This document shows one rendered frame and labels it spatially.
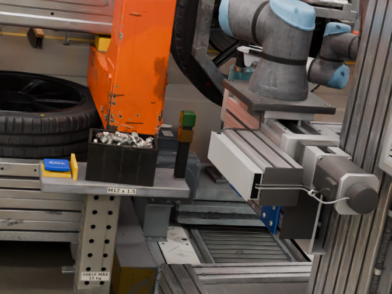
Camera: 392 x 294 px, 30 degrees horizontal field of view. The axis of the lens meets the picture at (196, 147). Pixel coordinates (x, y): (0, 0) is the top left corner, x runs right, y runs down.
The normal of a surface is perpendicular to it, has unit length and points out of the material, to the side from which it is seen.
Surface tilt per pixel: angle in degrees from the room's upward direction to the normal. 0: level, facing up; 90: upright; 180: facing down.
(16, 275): 0
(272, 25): 90
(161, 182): 0
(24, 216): 90
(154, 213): 90
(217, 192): 90
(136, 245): 0
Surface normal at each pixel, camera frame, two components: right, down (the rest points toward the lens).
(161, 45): 0.24, 0.33
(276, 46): -0.48, 0.20
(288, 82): 0.22, 0.04
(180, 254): 0.15, -0.94
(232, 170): -0.94, -0.04
